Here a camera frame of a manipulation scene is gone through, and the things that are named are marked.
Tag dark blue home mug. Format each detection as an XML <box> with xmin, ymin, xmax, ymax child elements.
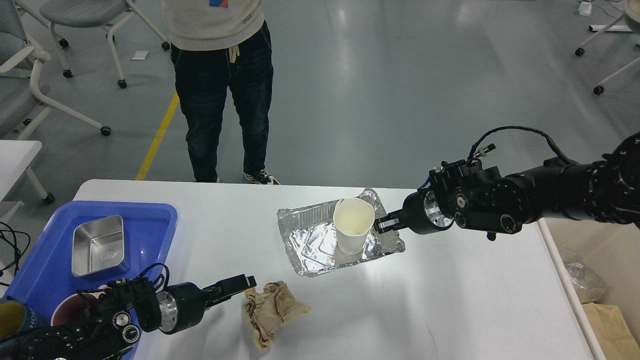
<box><xmin>0</xmin><ymin>297</ymin><xmax>50</xmax><ymax>339</ymax></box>

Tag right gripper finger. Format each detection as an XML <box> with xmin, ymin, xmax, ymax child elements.
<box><xmin>373</xmin><ymin>210</ymin><xmax>407</xmax><ymax>234</ymax></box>

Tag white side table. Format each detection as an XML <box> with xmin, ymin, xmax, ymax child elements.
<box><xmin>0</xmin><ymin>139</ymin><xmax>55</xmax><ymax>223</ymax></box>

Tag black cables left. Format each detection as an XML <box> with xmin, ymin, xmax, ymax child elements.
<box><xmin>0</xmin><ymin>222</ymin><xmax>32</xmax><ymax>288</ymax></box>

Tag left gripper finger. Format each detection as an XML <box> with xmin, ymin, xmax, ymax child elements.
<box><xmin>202</xmin><ymin>274</ymin><xmax>257</xmax><ymax>311</ymax></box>

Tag stainless steel rectangular tray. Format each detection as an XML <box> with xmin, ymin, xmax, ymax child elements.
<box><xmin>71</xmin><ymin>215</ymin><xmax>130</xmax><ymax>278</ymax></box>

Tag brown paper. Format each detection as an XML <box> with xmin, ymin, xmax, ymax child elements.
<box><xmin>582</xmin><ymin>302</ymin><xmax>640</xmax><ymax>360</ymax></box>
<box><xmin>243</xmin><ymin>280</ymin><xmax>311</xmax><ymax>353</ymax></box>

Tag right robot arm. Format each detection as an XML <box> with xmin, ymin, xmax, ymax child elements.
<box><xmin>374</xmin><ymin>129</ymin><xmax>640</xmax><ymax>241</ymax></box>

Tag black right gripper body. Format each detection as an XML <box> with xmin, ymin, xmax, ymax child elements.
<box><xmin>402</xmin><ymin>190</ymin><xmax>454</xmax><ymax>235</ymax></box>

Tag beige plastic bin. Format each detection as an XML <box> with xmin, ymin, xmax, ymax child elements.
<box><xmin>537</xmin><ymin>218</ymin><xmax>640</xmax><ymax>360</ymax></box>

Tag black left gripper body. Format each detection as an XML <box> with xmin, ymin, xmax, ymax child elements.
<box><xmin>157</xmin><ymin>282</ymin><xmax>207</xmax><ymax>335</ymax></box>

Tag white chair base right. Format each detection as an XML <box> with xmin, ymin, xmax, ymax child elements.
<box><xmin>574</xmin><ymin>0</ymin><xmax>640</xmax><ymax>96</ymax></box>

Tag grey office chair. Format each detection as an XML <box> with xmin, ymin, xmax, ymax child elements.
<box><xmin>0</xmin><ymin>0</ymin><xmax>112</xmax><ymax>141</ymax></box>

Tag clear plastic bag in bin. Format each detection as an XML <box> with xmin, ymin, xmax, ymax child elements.
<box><xmin>564</xmin><ymin>262</ymin><xmax>611</xmax><ymax>304</ymax></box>

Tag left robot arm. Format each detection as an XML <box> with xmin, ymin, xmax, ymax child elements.
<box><xmin>1</xmin><ymin>265</ymin><xmax>256</xmax><ymax>360</ymax></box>

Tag blue plastic tray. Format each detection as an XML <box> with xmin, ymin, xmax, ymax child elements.
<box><xmin>0</xmin><ymin>201</ymin><xmax>179</xmax><ymax>360</ymax></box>

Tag brown paper in bin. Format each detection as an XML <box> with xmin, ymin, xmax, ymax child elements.
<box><xmin>582</xmin><ymin>302</ymin><xmax>640</xmax><ymax>360</ymax></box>

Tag pink home mug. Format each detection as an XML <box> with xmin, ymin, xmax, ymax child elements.
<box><xmin>50</xmin><ymin>285</ymin><xmax>110</xmax><ymax>327</ymax></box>

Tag person in dark jeans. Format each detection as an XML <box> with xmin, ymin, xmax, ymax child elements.
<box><xmin>162</xmin><ymin>0</ymin><xmax>278</xmax><ymax>185</ymax></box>

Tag aluminium foil tray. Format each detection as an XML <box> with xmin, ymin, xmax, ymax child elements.
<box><xmin>277</xmin><ymin>199</ymin><xmax>406</xmax><ymax>278</ymax></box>

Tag grey chair with castors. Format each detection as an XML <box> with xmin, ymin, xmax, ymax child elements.
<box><xmin>15</xmin><ymin>0</ymin><xmax>170</xmax><ymax>89</ymax></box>

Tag white paper cup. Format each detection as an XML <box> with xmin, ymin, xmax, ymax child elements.
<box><xmin>333</xmin><ymin>197</ymin><xmax>375</xmax><ymax>255</ymax></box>

